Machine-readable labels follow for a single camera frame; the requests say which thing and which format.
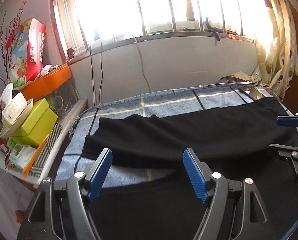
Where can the striped box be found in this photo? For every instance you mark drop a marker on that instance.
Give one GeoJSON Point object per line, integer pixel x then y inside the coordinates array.
{"type": "Point", "coordinates": [47, 146]}

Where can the orange shoehorn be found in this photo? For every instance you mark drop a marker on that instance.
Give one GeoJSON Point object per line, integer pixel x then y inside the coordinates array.
{"type": "Point", "coordinates": [28, 167]}

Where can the blue checked bed sheet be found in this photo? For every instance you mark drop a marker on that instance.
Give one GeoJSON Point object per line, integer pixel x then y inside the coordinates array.
{"type": "Point", "coordinates": [161, 104]}

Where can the cream round plate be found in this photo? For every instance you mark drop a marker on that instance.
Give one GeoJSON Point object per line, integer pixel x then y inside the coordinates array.
{"type": "Point", "coordinates": [8, 131]}

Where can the white tissue pack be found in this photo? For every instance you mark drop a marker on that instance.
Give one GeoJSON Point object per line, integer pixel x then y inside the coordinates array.
{"type": "Point", "coordinates": [13, 109]}

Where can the cream heart-print curtain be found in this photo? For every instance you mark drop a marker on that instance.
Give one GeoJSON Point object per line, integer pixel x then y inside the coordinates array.
{"type": "Point", "coordinates": [276, 45]}

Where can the red gift box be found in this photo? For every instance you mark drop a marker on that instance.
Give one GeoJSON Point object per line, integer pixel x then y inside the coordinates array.
{"type": "Point", "coordinates": [27, 52]}

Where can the black pants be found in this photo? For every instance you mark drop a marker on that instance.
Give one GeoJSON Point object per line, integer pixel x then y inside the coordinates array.
{"type": "Point", "coordinates": [231, 140]}

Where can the wet wipes pack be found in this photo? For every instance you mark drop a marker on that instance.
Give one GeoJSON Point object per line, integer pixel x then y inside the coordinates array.
{"type": "Point", "coordinates": [21, 155]}

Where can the red berry branches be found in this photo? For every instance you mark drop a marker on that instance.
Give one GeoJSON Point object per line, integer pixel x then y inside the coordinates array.
{"type": "Point", "coordinates": [8, 35]}

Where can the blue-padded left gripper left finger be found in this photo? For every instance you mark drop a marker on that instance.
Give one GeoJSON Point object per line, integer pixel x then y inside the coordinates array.
{"type": "Point", "coordinates": [95, 177]}

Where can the barred window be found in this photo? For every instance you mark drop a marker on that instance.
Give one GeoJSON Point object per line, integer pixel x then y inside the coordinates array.
{"type": "Point", "coordinates": [81, 24]}

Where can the orange-lidded glass tank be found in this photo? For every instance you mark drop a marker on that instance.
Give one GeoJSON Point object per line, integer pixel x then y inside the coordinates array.
{"type": "Point", "coordinates": [56, 87]}

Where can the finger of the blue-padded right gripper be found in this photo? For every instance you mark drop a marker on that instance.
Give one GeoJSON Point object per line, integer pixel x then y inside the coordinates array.
{"type": "Point", "coordinates": [287, 121]}
{"type": "Point", "coordinates": [280, 147]}

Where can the black smartphone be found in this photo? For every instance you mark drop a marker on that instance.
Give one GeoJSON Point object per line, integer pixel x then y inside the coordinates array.
{"type": "Point", "coordinates": [257, 93]}

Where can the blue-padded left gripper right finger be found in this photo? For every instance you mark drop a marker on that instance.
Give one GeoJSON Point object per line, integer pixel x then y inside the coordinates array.
{"type": "Point", "coordinates": [199, 174]}

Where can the lime green box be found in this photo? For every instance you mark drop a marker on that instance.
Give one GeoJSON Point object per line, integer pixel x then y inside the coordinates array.
{"type": "Point", "coordinates": [37, 126]}

